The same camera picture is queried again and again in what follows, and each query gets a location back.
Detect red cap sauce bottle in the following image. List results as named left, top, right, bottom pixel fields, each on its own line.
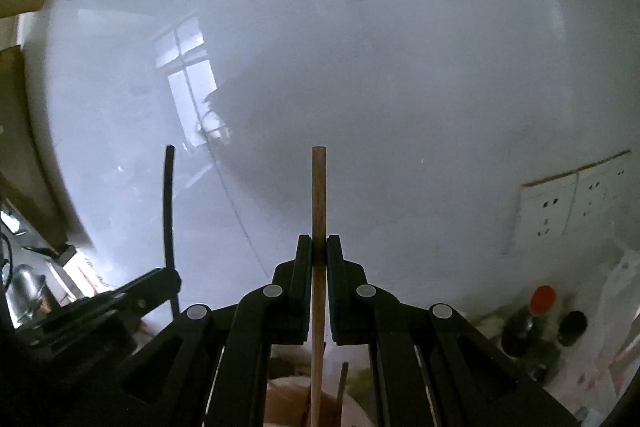
left=500, top=284, right=558, bottom=358

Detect dark chopstick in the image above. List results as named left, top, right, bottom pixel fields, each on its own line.
left=162, top=144, right=181, bottom=320

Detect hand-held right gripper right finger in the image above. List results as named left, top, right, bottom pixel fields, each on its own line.
left=326, top=234, right=578, bottom=427

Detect orange label jar black lid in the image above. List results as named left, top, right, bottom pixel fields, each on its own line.
left=556, top=309, right=588, bottom=348

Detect steel steamer pot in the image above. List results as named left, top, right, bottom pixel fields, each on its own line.
left=7, top=262, right=48, bottom=323

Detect large clear plastic bag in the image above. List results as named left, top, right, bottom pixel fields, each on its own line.
left=590, top=247, right=640, bottom=408

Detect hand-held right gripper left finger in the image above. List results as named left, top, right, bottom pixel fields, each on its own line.
left=107, top=234, right=313, bottom=427

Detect cream cylindrical utensil holder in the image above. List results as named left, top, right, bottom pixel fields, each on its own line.
left=264, top=374, right=383, bottom=427

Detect white wall outlet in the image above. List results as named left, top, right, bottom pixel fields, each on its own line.
left=567, top=159, right=632, bottom=233
left=517, top=177, right=578, bottom=240

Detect wooden chopstick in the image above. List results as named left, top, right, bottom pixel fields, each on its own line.
left=310, top=146, right=329, bottom=427

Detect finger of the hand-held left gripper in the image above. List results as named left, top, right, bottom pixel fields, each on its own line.
left=106, top=267, right=182, bottom=314

